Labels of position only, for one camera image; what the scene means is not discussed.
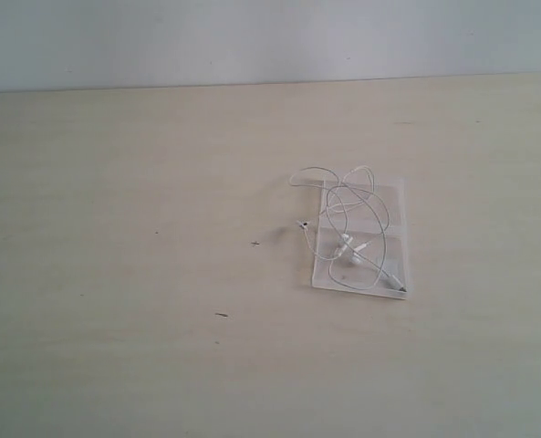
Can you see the clear plastic open case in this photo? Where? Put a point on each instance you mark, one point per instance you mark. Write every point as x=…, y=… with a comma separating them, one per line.
x=366, y=242

